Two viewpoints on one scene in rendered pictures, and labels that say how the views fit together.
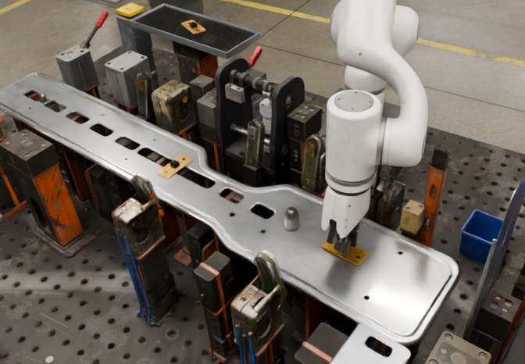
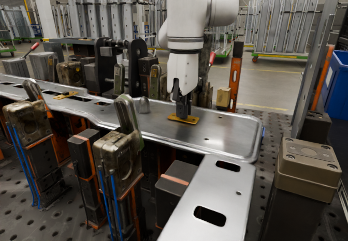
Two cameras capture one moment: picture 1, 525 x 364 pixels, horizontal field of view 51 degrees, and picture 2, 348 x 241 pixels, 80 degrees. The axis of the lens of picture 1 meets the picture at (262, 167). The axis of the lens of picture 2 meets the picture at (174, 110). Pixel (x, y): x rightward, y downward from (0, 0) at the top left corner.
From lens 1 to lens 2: 0.61 m
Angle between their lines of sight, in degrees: 20
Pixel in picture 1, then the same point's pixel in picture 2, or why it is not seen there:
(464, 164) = not seen: hidden behind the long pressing
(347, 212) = (186, 68)
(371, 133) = not seen: outside the picture
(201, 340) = (81, 215)
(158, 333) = (45, 215)
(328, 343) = (183, 172)
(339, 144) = not seen: outside the picture
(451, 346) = (296, 144)
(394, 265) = (219, 122)
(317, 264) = (165, 126)
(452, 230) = not seen: hidden behind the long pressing
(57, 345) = not seen: outside the picture
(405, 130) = not seen: outside the picture
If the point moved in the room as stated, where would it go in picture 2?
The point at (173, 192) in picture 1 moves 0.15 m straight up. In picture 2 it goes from (60, 104) to (49, 58)
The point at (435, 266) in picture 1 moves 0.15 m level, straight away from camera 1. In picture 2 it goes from (246, 121) to (240, 101)
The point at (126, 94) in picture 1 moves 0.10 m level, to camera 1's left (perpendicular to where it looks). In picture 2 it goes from (42, 71) to (17, 72)
